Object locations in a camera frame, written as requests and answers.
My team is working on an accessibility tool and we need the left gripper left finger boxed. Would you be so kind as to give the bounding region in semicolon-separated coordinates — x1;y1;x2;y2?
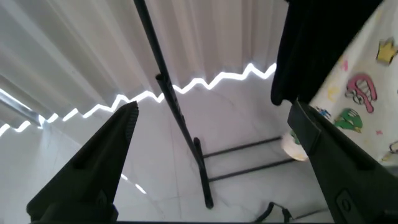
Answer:
26;101;140;222

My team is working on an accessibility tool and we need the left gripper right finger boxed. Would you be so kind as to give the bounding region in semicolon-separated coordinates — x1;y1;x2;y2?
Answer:
287;99;398;222

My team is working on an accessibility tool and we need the cream printed garment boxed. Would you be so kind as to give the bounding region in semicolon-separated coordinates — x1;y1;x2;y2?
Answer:
281;0;398;166

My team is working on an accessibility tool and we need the black garment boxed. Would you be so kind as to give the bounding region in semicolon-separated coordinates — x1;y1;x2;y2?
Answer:
270;0;385;106

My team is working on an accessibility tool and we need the black clothes rack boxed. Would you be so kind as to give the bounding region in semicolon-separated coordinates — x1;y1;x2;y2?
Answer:
133;0;296;210

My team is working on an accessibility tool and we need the white curtain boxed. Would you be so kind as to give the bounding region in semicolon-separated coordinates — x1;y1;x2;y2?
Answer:
0;0;290;125

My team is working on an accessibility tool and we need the black cable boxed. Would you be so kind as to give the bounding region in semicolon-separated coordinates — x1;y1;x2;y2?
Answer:
254;201;330;223

